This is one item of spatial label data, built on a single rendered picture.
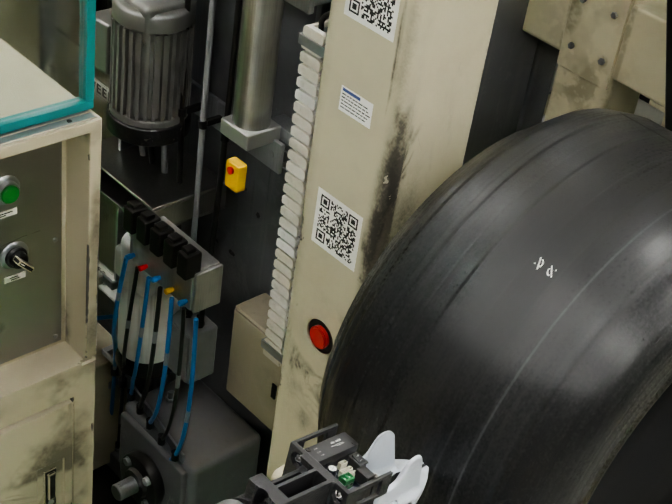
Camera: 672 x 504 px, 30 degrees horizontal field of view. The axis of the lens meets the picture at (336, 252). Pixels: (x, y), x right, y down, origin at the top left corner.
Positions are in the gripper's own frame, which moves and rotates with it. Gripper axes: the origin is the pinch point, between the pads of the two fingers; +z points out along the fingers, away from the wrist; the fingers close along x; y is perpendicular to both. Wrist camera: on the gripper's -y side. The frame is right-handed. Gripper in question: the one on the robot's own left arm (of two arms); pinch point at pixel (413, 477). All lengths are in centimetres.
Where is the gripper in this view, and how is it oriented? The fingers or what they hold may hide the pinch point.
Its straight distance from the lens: 115.0
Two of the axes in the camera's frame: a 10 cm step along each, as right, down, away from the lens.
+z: 7.2, -2.1, 6.7
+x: -6.6, -5.0, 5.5
